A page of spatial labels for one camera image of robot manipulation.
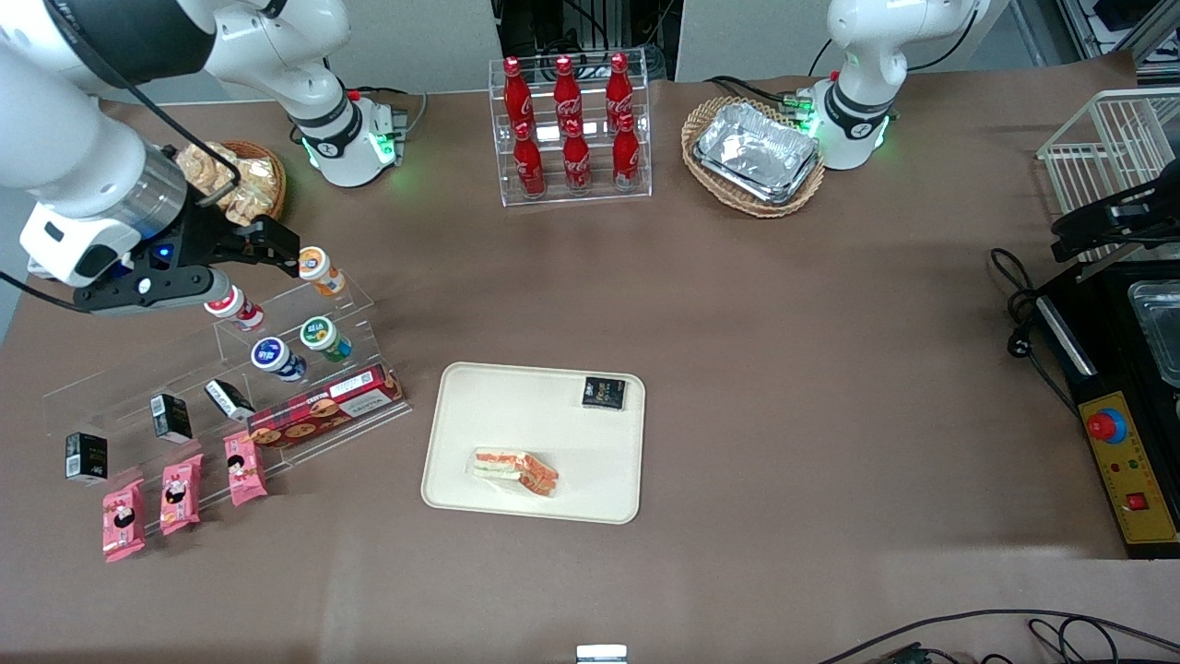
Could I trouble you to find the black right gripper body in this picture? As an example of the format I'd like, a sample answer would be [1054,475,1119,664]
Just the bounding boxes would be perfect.
[124,205,245,278]

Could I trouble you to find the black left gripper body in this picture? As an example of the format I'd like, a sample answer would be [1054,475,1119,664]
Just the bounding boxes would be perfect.
[1104,181,1180,265]

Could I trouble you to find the orange sandwich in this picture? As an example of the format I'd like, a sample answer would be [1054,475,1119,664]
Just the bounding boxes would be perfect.
[472,447,561,499]

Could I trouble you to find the metal tray in machine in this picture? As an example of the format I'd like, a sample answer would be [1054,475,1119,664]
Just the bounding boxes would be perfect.
[1127,279,1180,389]

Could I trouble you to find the beige plastic tray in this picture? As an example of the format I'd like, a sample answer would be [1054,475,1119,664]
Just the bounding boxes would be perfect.
[420,362,646,526]

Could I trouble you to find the aluminium foil tray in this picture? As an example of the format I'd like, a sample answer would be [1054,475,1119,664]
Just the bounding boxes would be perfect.
[693,101,821,206]

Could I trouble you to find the brown wicker basket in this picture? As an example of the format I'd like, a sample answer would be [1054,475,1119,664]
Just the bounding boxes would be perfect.
[198,140,288,230]

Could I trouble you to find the orange lid cup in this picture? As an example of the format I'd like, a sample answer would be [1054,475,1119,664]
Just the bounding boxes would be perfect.
[297,246,348,297]

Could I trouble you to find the red lid cup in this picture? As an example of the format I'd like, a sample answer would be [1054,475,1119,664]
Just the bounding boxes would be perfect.
[205,286,266,332]

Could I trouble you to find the green lid cup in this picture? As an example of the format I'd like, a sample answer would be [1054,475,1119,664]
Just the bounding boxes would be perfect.
[300,316,354,362]

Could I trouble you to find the blue lid cup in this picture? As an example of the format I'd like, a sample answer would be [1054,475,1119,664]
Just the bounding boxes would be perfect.
[251,337,308,383]

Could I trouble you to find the black machine with yellow panel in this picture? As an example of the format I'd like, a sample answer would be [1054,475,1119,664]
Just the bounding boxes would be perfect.
[1032,258,1180,561]

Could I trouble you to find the small black box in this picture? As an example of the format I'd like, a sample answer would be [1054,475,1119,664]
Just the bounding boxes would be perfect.
[65,432,109,486]
[150,394,194,444]
[204,378,256,423]

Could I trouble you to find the red cookie box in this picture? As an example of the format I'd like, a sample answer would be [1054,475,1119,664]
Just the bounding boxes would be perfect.
[247,363,406,450]

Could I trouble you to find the clear acrylic stepped stand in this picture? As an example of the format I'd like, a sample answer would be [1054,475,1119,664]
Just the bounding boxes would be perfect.
[41,272,414,531]

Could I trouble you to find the pink snack packet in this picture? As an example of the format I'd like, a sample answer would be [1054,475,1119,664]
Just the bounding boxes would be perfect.
[224,432,269,508]
[159,454,204,537]
[101,480,147,563]

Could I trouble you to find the wide white partition panel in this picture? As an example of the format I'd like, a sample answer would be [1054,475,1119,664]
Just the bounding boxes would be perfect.
[323,0,504,95]

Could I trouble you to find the red cola bottle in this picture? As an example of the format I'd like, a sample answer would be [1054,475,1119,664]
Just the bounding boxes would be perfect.
[513,122,547,198]
[552,55,584,125]
[562,120,592,193]
[502,56,537,130]
[612,113,641,185]
[605,52,635,121]

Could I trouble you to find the clear acrylic bottle rack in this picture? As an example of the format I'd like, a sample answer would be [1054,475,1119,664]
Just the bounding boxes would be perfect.
[488,51,654,208]

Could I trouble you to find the black snack packet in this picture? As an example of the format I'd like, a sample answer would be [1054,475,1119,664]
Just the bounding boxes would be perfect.
[581,376,630,410]

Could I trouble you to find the light wicker basket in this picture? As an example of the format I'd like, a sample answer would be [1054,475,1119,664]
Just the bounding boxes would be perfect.
[681,96,827,219]

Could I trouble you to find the narrow white partition panel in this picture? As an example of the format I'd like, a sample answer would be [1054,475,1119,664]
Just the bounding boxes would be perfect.
[675,0,836,83]

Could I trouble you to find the white wire basket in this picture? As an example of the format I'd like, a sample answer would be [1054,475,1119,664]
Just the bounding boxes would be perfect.
[1037,88,1180,265]

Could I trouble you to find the black power cable with plug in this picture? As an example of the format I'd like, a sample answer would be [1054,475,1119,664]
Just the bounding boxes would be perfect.
[988,247,1081,418]

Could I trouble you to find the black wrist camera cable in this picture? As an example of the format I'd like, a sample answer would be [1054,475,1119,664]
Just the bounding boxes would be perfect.
[0,0,243,316]

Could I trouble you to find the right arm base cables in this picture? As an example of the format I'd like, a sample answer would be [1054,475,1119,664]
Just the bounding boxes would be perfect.
[346,86,431,167]

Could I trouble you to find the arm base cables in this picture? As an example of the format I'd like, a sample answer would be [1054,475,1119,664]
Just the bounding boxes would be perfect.
[346,86,431,167]
[705,75,814,123]

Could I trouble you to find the metal frame shelf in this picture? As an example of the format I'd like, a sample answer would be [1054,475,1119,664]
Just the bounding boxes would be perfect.
[1051,0,1180,80]

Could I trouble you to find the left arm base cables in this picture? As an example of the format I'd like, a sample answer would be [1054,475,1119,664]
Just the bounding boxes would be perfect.
[705,75,814,123]

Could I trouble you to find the long black cable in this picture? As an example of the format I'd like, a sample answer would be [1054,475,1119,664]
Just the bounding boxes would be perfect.
[816,608,1180,664]

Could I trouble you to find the looped black cable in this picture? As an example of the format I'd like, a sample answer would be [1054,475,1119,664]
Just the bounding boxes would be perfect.
[1027,616,1180,664]

